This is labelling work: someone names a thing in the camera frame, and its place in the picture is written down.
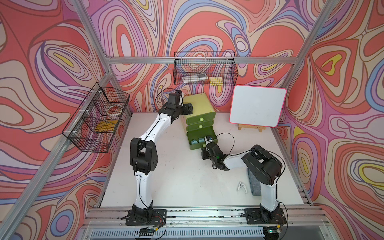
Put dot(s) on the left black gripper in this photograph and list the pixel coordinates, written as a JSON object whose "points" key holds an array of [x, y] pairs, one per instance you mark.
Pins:
{"points": [[185, 111]]}

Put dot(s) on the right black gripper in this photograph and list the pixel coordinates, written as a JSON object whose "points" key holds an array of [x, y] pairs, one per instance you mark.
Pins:
{"points": [[204, 153]]}

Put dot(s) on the green bottom drawer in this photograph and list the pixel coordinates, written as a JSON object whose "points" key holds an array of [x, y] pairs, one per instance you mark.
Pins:
{"points": [[196, 138]]}

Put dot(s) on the yellow green drawer cabinet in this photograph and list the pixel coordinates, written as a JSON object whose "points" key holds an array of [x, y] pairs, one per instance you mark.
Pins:
{"points": [[203, 113]]}

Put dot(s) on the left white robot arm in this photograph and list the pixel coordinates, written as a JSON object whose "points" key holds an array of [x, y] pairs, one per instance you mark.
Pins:
{"points": [[144, 157]]}

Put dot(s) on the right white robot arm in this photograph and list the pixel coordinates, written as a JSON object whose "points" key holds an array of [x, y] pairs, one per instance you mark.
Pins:
{"points": [[265, 167]]}

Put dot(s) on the grey box in back basket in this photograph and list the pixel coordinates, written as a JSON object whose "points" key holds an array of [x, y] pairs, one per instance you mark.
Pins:
{"points": [[194, 78]]}

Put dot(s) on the yellow sponge in back basket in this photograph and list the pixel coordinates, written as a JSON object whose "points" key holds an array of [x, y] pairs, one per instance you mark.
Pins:
{"points": [[216, 81]]}

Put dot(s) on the wooden easel stand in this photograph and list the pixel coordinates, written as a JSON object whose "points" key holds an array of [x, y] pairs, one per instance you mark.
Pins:
{"points": [[259, 128]]}

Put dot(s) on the small white clip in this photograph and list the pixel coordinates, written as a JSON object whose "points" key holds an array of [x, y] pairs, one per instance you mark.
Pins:
{"points": [[242, 186]]}

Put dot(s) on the grey felt eraser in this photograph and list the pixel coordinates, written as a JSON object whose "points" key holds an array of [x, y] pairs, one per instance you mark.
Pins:
{"points": [[255, 185]]}

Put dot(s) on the pink framed whiteboard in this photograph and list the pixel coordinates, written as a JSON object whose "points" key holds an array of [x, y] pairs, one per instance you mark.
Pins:
{"points": [[257, 106]]}

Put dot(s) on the yellow item in left basket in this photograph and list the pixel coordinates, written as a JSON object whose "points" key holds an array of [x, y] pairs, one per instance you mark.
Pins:
{"points": [[105, 126]]}

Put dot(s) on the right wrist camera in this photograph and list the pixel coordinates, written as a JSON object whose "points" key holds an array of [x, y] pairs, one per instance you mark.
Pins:
{"points": [[206, 142]]}

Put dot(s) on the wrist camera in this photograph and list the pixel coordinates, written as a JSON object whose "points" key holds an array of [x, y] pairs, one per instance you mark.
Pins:
{"points": [[206, 142], [175, 99]]}

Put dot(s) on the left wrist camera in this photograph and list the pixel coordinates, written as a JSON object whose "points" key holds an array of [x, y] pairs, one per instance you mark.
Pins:
{"points": [[175, 99]]}

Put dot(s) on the back black wire basket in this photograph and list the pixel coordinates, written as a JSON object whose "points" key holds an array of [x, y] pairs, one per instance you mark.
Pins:
{"points": [[213, 64]]}

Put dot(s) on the black wire basket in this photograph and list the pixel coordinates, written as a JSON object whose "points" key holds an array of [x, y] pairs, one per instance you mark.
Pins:
{"points": [[100, 104], [213, 64]]}

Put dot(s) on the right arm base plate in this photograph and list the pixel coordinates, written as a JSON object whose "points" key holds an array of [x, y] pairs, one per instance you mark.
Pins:
{"points": [[260, 216]]}

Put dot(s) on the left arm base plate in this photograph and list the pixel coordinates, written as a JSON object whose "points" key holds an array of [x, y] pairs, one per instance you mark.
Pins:
{"points": [[144, 217]]}

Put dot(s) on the left black wire basket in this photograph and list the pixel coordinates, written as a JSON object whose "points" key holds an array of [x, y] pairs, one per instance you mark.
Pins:
{"points": [[100, 104]]}

